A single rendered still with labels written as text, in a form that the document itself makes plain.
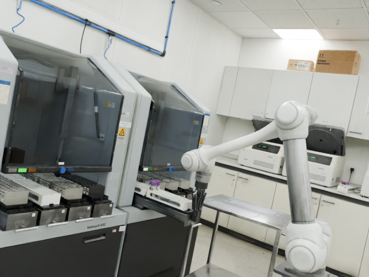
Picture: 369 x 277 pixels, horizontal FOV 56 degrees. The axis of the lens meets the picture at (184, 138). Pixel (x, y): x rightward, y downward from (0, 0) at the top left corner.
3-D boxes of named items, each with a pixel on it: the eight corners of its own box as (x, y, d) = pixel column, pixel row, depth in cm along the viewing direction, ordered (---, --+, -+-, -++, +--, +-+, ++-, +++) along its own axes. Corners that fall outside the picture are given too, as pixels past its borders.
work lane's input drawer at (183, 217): (103, 193, 235) (105, 180, 235) (118, 192, 247) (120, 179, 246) (190, 229, 194) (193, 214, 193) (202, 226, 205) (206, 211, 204)
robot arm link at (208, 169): (199, 169, 206) (189, 169, 195) (205, 143, 205) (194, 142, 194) (216, 173, 201) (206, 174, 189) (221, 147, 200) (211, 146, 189)
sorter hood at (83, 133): (-46, 149, 175) (-27, 24, 172) (57, 153, 225) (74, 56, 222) (4, 174, 146) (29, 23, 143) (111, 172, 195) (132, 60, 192)
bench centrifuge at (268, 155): (235, 164, 441) (245, 114, 438) (256, 165, 491) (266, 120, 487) (277, 175, 408) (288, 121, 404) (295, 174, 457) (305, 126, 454)
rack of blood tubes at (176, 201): (145, 198, 216) (146, 188, 216) (155, 197, 224) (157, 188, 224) (183, 212, 199) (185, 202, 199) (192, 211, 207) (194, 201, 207)
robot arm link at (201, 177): (193, 170, 198) (191, 179, 198) (206, 173, 193) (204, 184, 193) (201, 169, 205) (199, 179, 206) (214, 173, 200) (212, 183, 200)
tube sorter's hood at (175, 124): (89, 154, 246) (105, 65, 242) (145, 156, 295) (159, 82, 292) (141, 171, 216) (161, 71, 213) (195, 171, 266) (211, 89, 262)
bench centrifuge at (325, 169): (280, 176, 406) (292, 118, 403) (296, 175, 457) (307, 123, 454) (329, 188, 375) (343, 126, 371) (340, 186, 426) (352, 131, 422)
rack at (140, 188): (111, 185, 234) (112, 176, 234) (121, 184, 243) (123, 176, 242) (143, 197, 217) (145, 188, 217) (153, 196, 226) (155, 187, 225)
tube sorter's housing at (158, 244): (16, 262, 268) (51, 54, 260) (100, 243, 337) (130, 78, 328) (108, 332, 207) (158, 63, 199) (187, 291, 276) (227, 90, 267)
